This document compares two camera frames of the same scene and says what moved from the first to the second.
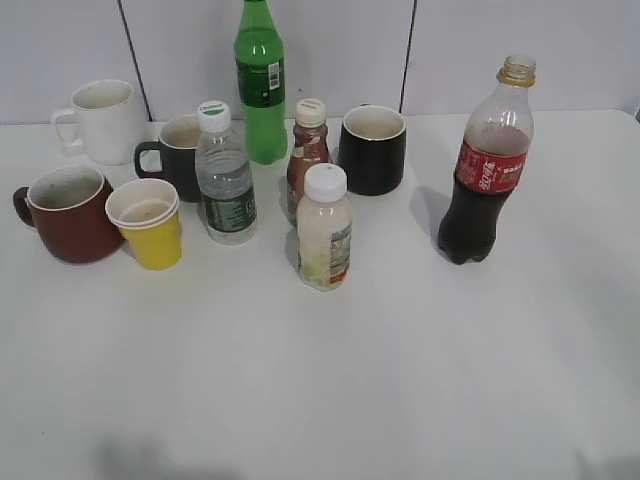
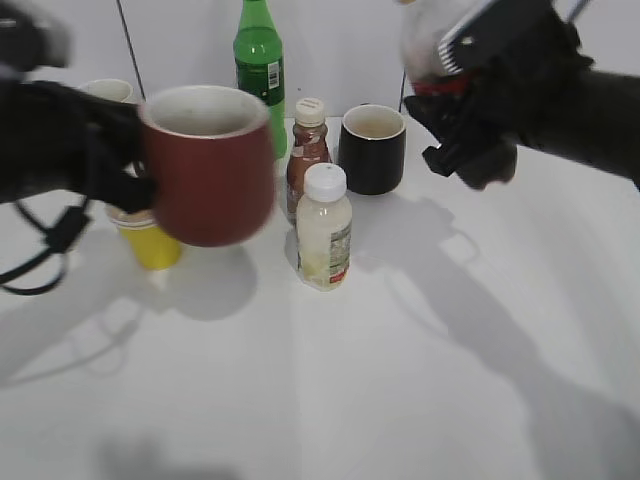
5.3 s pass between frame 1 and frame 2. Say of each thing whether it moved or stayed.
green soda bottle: stayed
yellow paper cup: stayed
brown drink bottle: stayed
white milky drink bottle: stayed
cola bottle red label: moved
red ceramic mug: moved
